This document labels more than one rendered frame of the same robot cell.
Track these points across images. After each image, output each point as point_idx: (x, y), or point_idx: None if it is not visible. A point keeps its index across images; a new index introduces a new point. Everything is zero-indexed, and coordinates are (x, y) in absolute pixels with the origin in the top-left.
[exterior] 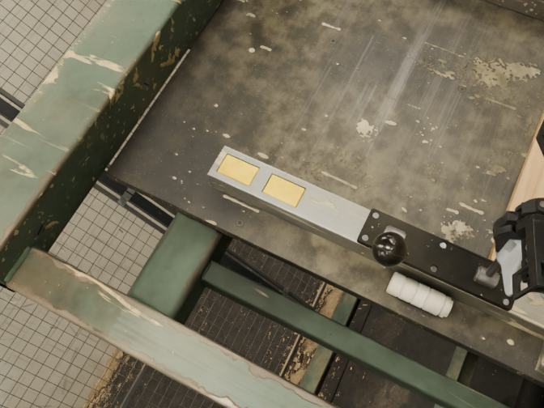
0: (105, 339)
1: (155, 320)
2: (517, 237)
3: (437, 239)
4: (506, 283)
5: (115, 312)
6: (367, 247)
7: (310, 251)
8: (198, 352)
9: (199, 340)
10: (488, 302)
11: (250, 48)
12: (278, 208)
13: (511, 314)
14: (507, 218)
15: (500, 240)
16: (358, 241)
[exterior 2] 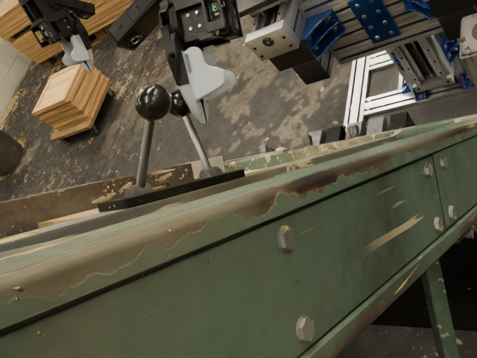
0: (73, 255)
1: (95, 231)
2: (182, 45)
3: (160, 187)
4: (215, 80)
5: (10, 261)
6: (138, 206)
7: None
8: (201, 201)
9: (179, 205)
10: (233, 177)
11: None
12: (23, 244)
13: (248, 177)
14: (165, 25)
15: (180, 63)
16: (127, 202)
